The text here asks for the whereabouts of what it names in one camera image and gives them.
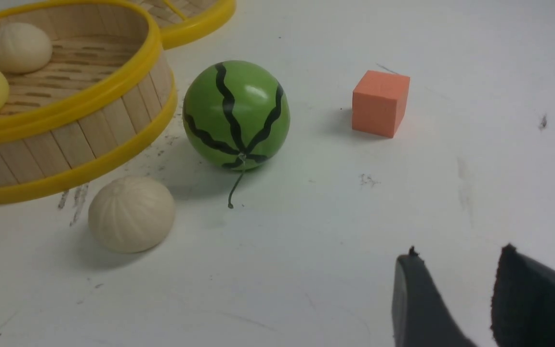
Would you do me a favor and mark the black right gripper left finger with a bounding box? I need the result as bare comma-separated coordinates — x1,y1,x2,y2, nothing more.
392,246,475,347

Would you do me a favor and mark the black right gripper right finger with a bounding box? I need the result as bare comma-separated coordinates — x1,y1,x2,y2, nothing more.
491,244,555,347

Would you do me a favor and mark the white bun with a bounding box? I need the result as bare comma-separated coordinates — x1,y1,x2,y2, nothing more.
0,22,53,74
88,176,176,254

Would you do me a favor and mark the woven bamboo steamer lid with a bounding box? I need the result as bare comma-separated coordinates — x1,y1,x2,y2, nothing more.
132,0,237,50

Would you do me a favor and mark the yellow-rimmed bamboo steamer tray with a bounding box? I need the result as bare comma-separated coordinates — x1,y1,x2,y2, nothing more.
0,0,178,204

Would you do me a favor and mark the orange foam cube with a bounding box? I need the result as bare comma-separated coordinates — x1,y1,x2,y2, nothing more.
352,70,410,138

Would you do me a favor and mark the green toy watermelon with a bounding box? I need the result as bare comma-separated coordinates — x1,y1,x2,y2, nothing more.
182,60,291,209

